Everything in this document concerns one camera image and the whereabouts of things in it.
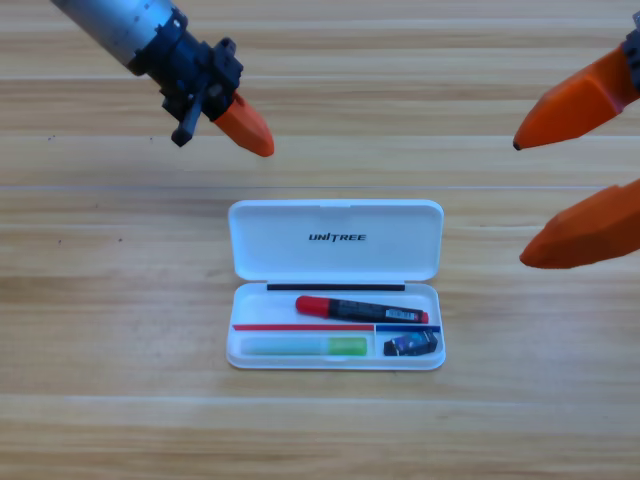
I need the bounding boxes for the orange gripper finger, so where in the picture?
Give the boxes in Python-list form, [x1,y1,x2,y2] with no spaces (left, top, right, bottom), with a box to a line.
[518,178,640,271]

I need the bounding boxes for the white Unitree pencil case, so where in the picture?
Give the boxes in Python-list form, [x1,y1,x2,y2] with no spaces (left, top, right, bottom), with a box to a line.
[225,198,447,372]

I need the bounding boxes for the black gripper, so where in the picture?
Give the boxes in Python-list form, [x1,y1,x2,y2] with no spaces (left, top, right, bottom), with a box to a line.
[132,19,276,158]
[512,12,640,152]

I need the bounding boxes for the green and white glue stick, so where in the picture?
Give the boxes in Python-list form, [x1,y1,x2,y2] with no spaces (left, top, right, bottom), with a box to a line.
[240,335,370,358]

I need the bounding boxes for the red and black marker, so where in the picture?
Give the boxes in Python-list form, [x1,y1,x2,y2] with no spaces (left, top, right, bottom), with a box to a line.
[294,294,431,325]

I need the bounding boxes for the dark blue eraser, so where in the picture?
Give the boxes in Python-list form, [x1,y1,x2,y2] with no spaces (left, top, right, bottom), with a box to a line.
[383,333,440,358]

